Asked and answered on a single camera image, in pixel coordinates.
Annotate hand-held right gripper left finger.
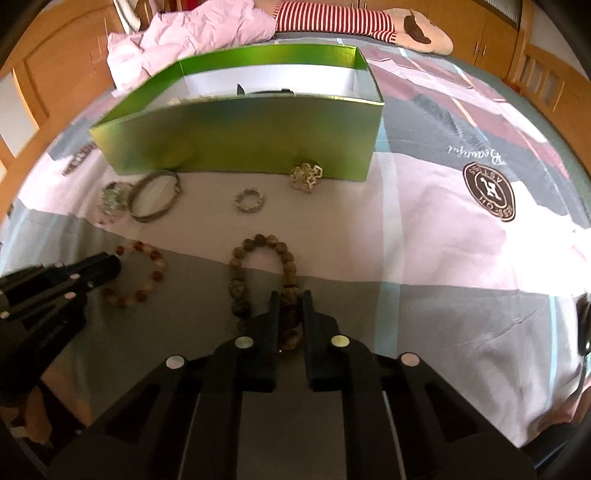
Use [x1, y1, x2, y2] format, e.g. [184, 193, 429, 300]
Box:
[51, 291, 281, 480]

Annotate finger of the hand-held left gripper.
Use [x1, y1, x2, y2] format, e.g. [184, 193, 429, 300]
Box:
[0, 268, 122, 324]
[0, 252, 122, 305]

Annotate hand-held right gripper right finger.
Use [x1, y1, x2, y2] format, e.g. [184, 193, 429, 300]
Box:
[302, 291, 536, 480]

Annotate red white bead bracelet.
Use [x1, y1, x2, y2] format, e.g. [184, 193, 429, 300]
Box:
[102, 240, 167, 305]

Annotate metal bangle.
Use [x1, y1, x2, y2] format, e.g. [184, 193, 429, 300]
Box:
[128, 171, 182, 224]

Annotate green crystal bracelet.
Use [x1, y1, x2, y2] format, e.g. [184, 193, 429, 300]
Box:
[95, 181, 134, 225]

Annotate brown wooden bead bracelet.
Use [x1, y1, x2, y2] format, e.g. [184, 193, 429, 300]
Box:
[228, 234, 305, 352]

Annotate silver chain bracelet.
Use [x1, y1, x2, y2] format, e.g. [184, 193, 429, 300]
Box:
[61, 143, 100, 177]

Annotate small silver crystal bracelet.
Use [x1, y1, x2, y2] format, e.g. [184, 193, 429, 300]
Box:
[234, 187, 265, 214]

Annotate green cardboard box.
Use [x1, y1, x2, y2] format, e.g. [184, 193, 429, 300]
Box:
[89, 45, 385, 184]

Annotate patchwork bedsheet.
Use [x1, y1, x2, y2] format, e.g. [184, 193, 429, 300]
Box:
[0, 44, 591, 449]

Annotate white hanging garment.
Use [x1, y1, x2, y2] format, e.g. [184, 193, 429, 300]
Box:
[115, 0, 155, 29]

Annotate pink quilt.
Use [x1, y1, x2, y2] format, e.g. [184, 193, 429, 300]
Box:
[107, 0, 278, 90]

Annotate striped plush toy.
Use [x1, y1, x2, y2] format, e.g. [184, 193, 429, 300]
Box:
[259, 0, 454, 55]

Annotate wooden bed footboard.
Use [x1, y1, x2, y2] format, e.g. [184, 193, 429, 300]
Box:
[505, 14, 591, 139]

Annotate wooden bed side rail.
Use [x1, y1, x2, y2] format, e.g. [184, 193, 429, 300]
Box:
[0, 0, 155, 185]

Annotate black strap bracelet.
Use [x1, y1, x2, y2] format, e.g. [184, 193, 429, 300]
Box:
[237, 84, 296, 97]

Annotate wooden wall cabinets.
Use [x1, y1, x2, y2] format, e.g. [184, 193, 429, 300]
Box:
[348, 0, 525, 81]

